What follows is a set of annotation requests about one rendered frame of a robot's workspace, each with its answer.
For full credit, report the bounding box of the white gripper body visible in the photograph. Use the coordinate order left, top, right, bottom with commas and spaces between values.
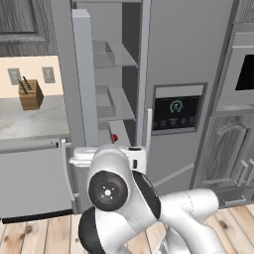
67, 147, 100, 168

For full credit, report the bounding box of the grey fridge shelf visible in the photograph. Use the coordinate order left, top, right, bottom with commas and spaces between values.
95, 84, 137, 122
91, 40, 139, 69
108, 119, 132, 147

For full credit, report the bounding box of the plain grey fridge door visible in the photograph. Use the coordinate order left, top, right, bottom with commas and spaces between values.
71, 8, 100, 148

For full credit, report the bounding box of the grey side-by-side fridge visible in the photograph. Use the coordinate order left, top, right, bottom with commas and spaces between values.
49, 0, 240, 214

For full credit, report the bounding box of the grey fridge door with dispenser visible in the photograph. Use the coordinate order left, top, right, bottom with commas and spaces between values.
136, 0, 236, 196

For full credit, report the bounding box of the grey dishwasher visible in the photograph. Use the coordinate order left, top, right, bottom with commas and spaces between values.
0, 137, 75, 225

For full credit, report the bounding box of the wooden knife block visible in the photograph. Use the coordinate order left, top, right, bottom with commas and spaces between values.
18, 78, 45, 111

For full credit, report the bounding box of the grey wood cupboard run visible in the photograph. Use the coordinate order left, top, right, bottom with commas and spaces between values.
192, 112, 254, 208

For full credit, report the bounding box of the grey wood cupboard door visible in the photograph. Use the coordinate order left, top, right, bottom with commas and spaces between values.
0, 0, 58, 45

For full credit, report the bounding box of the grey built-in oven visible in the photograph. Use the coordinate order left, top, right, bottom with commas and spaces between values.
213, 22, 254, 116

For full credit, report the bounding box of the curved grey door handle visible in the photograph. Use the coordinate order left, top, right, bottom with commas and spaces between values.
60, 138, 80, 203

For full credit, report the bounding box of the grey dishwasher handle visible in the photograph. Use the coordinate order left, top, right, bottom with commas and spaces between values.
0, 142, 62, 155

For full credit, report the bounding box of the straight pale door handle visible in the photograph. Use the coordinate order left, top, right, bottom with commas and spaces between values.
145, 108, 154, 151

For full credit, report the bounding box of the grey wall outlet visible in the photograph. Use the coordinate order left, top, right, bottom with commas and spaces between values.
7, 67, 23, 86
41, 65, 57, 84

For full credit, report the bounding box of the black knife handle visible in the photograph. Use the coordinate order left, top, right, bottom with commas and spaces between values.
22, 75, 33, 91
18, 79, 29, 95

